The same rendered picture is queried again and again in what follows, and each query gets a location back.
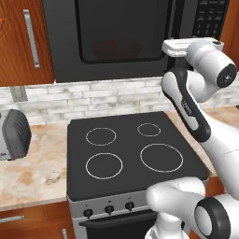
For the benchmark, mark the black oven knob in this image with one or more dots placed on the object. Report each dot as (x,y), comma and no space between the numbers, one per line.
(88,213)
(109,209)
(129,205)

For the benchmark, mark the black hob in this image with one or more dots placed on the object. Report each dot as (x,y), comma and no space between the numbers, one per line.
(124,174)

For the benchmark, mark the brown wooden base cupboard door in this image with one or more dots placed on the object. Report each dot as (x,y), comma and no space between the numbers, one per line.
(37,235)

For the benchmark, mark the dark red bowl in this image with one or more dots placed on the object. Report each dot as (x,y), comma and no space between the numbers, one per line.
(115,49)

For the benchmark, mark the brown wooden drawer front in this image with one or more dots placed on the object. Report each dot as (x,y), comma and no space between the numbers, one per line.
(40,216)

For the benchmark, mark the black oven door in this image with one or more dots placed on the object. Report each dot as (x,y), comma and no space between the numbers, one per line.
(118,231)

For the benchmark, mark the grey wall socket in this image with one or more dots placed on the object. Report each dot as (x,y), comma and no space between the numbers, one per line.
(18,94)

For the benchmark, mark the grey toaster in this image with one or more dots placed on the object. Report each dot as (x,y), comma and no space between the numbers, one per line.
(14,135)

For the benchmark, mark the black microwave door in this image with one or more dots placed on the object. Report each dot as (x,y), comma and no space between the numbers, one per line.
(65,62)

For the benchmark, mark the black microwave oven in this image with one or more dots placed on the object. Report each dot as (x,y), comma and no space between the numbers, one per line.
(62,37)

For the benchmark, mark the brown wooden base cupboard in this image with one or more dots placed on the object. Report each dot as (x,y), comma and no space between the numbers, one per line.
(214,186)

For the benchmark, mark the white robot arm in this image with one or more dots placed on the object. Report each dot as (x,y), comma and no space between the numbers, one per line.
(224,146)

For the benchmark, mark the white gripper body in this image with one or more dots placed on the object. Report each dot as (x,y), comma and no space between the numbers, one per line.
(175,46)

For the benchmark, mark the silver oven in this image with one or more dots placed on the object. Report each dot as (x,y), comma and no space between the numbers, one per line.
(76,207)

